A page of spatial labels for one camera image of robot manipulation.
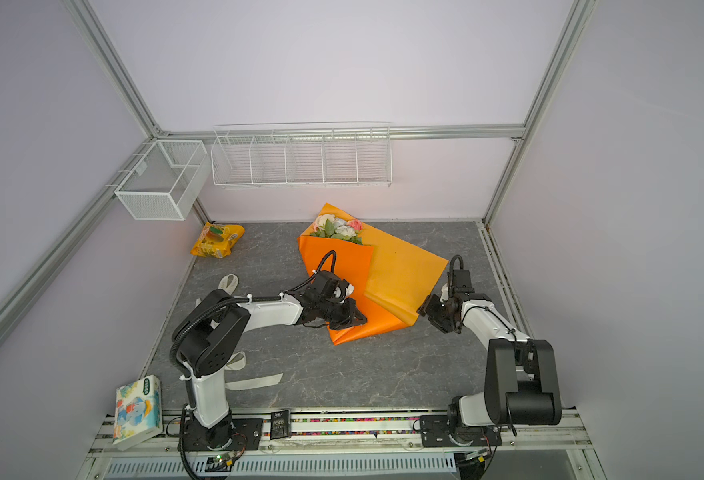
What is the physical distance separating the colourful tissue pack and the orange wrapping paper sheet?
49 centimetres

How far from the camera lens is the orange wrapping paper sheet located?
928 millimetres

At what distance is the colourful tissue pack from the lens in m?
0.72
